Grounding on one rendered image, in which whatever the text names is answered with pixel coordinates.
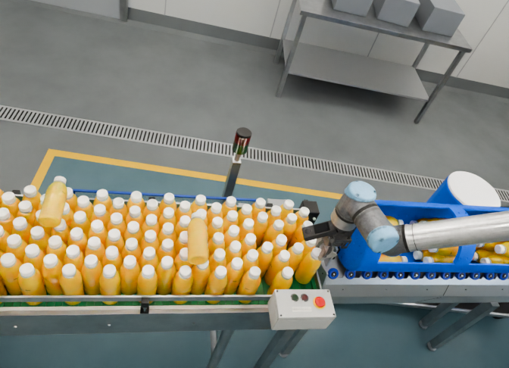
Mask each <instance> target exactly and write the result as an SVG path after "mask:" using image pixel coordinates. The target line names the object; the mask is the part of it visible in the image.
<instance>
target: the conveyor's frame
mask: <svg viewBox="0 0 509 368"><path fill-rule="evenodd" d="M140 307H141V306H87V307H0V335H60V334H92V333H124V332H186V331H210V337H211V358H210V360H209V362H208V365H207V368H217V367H218V365H219V362H220V360H221V358H222V356H223V354H224V351H225V350H226V347H227V345H228V344H229V341H230V339H231V337H232V335H233V333H234V330H249V329H271V324H270V315H269V309H268V304H253V305H170V306H149V313H140ZM217 330H222V331H221V333H220V336H219V338H218V340H217Z"/></svg>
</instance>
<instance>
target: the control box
mask: <svg viewBox="0 0 509 368"><path fill-rule="evenodd" d="M293 294H296V295H297V296H298V300H297V301H294V300H292V295H293ZM303 294H306V295H307V296H308V299H307V300H306V301H304V300H303V299H302V298H301V296H302V295H303ZM316 297H322V298H323V299H324V300H325V302H326V303H325V305H324V306H323V307H318V306H317V305H316V304H315V298H316ZM294 308H295V310H294ZM296 308H297V309H298V310H297V309H296ZM302 308H303V310H302ZM305 308H307V309H306V310H305ZM268 309H269V315H270V324H271V329H272V330H287V329H326V328H327V326H328V325H329V324H330V323H331V322H332V321H333V320H334V319H335V318H336V313H335V310H334V306H333V301H332V298H331V294H330V291H329V289H275V290H274V292H273V294H272V295H271V297H270V300H269V301H268Z"/></svg>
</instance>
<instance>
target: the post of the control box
mask: <svg viewBox="0 0 509 368"><path fill-rule="evenodd" d="M295 330H296V329H287V330H277V332H276V334H275V335H274V337H273V338H272V340H271V341H270V343H269V345H268V346H267V347H266V349H265V350H264V353H263V354H262V355H261V357H260V358H259V360H258V361H257V363H256V364H255V365H254V368H269V367H270V365H271V364H272V362H273V361H274V360H275V359H276V357H277V355H278V354H279V353H280V352H281V350H282V349H283V347H284V346H285V345H286V343H287V342H288V340H289V339H290V338H291V337H292V335H293V334H294V332H295Z"/></svg>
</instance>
